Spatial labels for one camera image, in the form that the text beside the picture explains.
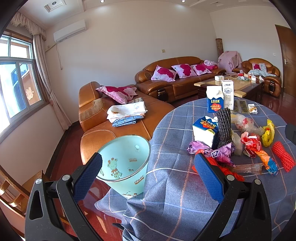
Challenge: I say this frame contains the purple wrapper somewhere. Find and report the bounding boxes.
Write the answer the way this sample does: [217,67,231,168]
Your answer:
[187,141,235,167]

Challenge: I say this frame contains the black foam net sleeve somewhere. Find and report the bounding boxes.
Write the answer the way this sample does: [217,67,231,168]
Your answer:
[217,108,232,148]

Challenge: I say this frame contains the light green cartoon trash bin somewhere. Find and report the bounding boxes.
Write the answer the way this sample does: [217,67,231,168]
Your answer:
[96,135,151,199]

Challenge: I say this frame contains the wooden chair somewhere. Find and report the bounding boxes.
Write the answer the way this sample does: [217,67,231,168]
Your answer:
[1,167,49,237]

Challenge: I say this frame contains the orange blue wrapper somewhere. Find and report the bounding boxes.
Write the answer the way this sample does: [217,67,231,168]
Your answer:
[255,150,278,176]

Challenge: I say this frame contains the red foam net sleeve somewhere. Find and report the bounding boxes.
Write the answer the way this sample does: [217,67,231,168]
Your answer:
[271,141,295,172]

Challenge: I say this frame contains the red white crumpled wrapper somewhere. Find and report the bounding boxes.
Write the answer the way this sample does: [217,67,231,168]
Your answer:
[241,132,262,158]

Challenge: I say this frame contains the blue plaid tablecloth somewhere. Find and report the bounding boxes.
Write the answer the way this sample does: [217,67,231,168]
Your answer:
[94,98,295,240]

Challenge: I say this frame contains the yellow crumpled wrapper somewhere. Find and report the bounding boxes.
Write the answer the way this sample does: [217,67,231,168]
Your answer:
[261,119,275,147]

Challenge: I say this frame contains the clear plastic bag red print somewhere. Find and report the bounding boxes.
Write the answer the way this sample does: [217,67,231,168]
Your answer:
[231,113,264,136]

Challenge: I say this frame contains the blue white lying carton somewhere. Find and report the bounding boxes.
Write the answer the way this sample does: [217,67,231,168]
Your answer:
[192,116,219,150]

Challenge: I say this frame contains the brown leather chaise sofa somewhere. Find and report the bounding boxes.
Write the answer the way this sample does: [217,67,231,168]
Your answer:
[79,81,174,165]

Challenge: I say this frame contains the small white orange packet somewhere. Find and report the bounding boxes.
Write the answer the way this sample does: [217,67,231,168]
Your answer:
[247,104,258,114]

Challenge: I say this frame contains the dark clear flat packets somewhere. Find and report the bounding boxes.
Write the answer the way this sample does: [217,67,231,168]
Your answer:
[232,100,249,114]

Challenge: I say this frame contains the folded blue striped cloth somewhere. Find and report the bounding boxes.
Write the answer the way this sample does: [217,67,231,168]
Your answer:
[112,115,144,127]

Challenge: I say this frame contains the blue white Look milk carton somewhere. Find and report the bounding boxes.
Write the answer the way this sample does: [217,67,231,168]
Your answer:
[206,85,224,113]

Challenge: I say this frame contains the folded white cloth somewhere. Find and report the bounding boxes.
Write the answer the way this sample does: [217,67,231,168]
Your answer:
[107,101,147,123]

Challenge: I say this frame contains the pink floral pillow on chaise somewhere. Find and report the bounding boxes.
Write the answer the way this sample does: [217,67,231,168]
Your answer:
[96,86,137,104]

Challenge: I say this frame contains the wooden coffee table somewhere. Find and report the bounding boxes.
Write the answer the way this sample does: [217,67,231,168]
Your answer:
[194,75,264,103]

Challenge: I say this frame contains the tall white milk carton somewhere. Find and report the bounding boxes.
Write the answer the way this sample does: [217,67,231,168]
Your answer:
[221,80,234,110]

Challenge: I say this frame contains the brown leather armchair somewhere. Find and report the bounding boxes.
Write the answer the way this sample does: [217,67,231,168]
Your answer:
[232,58,281,97]

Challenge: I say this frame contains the pink floral pillow right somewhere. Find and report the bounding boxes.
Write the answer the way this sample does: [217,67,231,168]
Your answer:
[191,64,212,76]

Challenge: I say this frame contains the pink blanket over stand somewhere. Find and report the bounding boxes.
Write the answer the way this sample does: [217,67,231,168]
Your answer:
[217,51,242,73]

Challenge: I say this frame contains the brown leather long sofa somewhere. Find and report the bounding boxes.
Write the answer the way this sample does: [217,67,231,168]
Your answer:
[134,56,226,102]

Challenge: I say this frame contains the pink floral pillow middle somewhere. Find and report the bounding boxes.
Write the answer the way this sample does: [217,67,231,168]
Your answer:
[172,64,197,79]

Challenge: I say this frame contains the pink floral pillow left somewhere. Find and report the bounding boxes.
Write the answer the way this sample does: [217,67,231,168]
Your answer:
[151,65,177,82]

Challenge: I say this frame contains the beige curtain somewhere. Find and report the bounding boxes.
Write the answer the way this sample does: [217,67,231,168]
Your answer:
[11,11,72,131]

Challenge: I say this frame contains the brown wooden door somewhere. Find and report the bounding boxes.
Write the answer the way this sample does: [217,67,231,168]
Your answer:
[275,25,296,97]

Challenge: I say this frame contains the window with frame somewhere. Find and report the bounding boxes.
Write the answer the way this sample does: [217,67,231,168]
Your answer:
[1,30,49,142]

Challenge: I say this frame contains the white wall air conditioner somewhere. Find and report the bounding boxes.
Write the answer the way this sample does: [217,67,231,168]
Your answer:
[53,20,86,43]

